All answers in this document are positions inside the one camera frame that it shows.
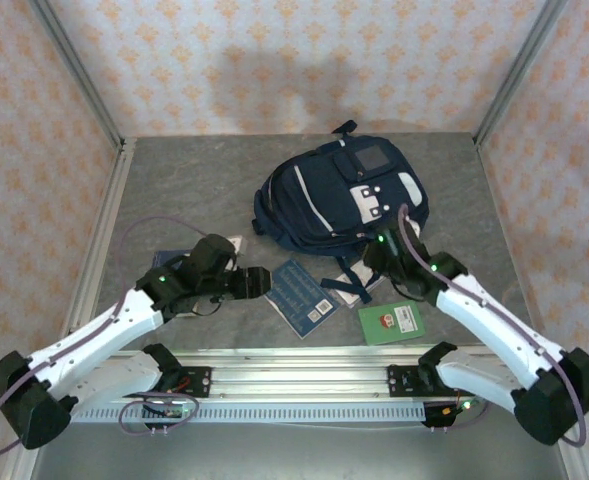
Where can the navy blue student backpack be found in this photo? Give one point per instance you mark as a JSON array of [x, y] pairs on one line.
[[324, 200]]

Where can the blue booklet with QR codes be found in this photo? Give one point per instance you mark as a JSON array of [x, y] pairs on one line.
[[299, 300]]

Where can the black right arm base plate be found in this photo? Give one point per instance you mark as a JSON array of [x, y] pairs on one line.
[[399, 380]]

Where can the white red stationery pack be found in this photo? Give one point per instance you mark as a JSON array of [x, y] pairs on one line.
[[359, 272]]

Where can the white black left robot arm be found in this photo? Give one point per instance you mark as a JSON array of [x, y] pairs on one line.
[[99, 330]]

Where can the small circuit board with LED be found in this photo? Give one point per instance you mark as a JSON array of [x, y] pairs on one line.
[[171, 412], [446, 412]]

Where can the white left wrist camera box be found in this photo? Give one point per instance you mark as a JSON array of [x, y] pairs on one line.
[[237, 245]]

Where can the aluminium table side rail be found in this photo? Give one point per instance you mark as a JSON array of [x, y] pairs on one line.
[[109, 210]]

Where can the aluminium mounting rail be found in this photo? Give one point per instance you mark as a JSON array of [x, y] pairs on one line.
[[299, 380]]

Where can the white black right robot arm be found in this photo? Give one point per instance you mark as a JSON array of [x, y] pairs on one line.
[[494, 325]]

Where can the green notebook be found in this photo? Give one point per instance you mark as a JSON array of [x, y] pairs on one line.
[[389, 325]]

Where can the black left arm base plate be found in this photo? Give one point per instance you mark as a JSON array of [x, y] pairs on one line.
[[199, 382]]

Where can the aluminium frame post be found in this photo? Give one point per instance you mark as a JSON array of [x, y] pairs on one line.
[[79, 75], [519, 70]]

